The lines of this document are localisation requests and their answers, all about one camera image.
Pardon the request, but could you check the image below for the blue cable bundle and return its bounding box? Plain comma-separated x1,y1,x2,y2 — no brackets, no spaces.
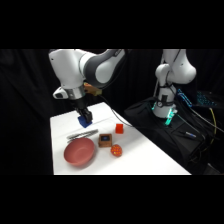
176,87,194,109

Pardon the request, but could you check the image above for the yellow cable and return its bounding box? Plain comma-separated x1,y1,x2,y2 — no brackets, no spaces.
208,107,218,148

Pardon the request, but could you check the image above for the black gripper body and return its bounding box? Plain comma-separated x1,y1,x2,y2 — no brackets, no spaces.
70,97,91,114

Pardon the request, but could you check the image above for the black covered robot stand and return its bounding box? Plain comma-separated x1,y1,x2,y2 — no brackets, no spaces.
123,95,224,176

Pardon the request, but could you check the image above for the red cube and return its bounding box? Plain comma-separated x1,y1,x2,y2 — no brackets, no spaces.
115,123,125,135

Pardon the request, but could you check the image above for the orange yellow spotted ball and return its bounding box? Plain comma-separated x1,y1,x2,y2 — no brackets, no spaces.
110,143,124,158

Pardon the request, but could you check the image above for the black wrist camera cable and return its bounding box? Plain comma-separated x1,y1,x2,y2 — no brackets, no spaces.
98,93,134,129

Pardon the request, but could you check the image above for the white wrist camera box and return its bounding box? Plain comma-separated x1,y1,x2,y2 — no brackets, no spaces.
52,86,70,101

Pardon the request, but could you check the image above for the blue cube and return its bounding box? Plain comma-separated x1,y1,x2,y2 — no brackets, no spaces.
77,115,93,129

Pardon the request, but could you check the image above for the teal lit device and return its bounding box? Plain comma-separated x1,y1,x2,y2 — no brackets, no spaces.
195,90,215,107

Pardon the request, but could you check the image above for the black curtain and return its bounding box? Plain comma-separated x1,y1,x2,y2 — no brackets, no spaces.
0,49,224,176

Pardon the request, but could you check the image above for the small grey blue pen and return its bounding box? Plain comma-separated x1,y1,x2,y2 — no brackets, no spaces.
184,130,199,139

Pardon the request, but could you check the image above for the wooden block with blue dot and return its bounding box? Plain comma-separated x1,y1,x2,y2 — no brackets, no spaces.
98,132,113,149

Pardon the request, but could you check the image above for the pink bowl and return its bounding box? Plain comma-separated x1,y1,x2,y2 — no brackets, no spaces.
63,137,96,167

